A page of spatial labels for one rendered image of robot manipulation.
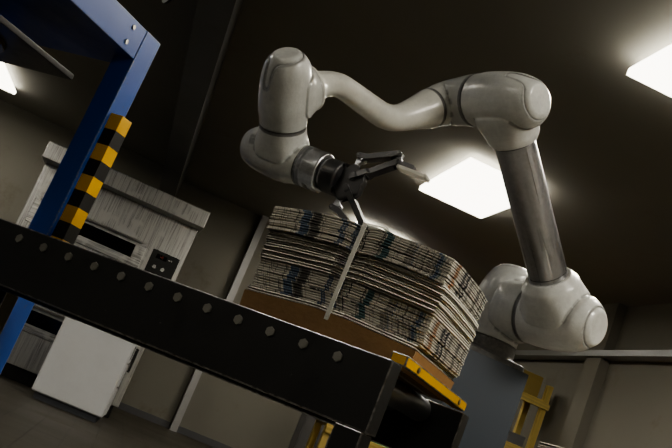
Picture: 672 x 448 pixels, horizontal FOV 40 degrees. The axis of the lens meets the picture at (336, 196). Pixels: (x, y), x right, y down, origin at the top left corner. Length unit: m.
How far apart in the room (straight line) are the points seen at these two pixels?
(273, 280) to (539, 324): 0.90
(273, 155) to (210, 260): 10.08
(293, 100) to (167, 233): 7.80
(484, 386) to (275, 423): 9.66
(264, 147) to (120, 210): 7.74
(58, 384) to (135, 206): 2.12
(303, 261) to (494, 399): 0.92
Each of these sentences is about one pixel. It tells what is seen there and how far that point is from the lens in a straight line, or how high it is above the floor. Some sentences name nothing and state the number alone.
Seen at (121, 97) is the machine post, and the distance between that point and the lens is 2.87.
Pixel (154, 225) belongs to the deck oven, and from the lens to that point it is 9.67.
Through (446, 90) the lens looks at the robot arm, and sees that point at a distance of 2.32.
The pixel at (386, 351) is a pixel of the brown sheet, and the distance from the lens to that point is 1.66.
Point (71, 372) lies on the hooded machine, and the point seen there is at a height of 0.32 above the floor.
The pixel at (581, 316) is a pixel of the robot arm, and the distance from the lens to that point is 2.42.
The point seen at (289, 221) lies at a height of 1.00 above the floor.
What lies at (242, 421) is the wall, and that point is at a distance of 12.05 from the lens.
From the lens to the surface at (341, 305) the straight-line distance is 1.72.
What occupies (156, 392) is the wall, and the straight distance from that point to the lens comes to 11.94.
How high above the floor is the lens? 0.66
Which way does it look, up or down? 14 degrees up
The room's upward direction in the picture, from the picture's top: 23 degrees clockwise
